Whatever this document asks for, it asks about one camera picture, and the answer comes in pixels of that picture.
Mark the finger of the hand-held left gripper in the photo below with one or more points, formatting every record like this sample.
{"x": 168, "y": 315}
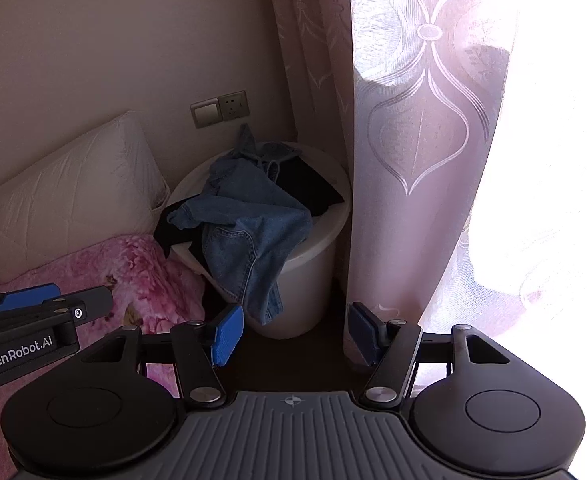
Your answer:
{"x": 28, "y": 297}
{"x": 88, "y": 304}

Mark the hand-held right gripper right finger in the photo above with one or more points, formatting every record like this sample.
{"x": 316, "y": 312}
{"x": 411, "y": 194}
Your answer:
{"x": 362, "y": 332}

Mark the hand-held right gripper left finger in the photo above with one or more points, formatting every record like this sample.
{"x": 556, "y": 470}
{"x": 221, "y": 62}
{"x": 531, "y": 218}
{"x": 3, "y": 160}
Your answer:
{"x": 228, "y": 335}

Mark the white plastic laundry bucket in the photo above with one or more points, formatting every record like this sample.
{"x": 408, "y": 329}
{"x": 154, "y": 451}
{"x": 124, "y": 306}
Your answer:
{"x": 313, "y": 280}

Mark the blue denim jeans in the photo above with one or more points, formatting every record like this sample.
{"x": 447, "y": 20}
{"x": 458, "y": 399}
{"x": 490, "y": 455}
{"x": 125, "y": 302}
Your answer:
{"x": 243, "y": 240}

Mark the pink floral blanket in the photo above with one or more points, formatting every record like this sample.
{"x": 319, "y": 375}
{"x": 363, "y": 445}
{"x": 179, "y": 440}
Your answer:
{"x": 138, "y": 270}

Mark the white flat board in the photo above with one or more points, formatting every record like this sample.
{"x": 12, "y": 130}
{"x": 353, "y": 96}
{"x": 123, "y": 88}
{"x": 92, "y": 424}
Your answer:
{"x": 186, "y": 257}

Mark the white sheer curtain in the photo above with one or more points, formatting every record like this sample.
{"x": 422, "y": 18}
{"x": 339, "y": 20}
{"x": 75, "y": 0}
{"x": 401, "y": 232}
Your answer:
{"x": 498, "y": 280}

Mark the black clothing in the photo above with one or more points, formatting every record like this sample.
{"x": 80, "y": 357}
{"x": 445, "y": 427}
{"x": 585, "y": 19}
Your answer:
{"x": 313, "y": 185}

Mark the pink patterned curtain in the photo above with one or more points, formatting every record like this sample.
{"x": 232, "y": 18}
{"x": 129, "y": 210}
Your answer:
{"x": 398, "y": 160}

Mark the dark blue denim garment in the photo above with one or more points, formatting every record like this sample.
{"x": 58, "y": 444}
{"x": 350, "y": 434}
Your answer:
{"x": 253, "y": 155}

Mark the beige light switch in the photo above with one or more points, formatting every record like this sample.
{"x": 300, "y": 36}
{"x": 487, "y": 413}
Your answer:
{"x": 206, "y": 114}

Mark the beige wall socket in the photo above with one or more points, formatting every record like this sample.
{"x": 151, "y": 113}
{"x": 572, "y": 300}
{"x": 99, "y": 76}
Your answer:
{"x": 234, "y": 105}

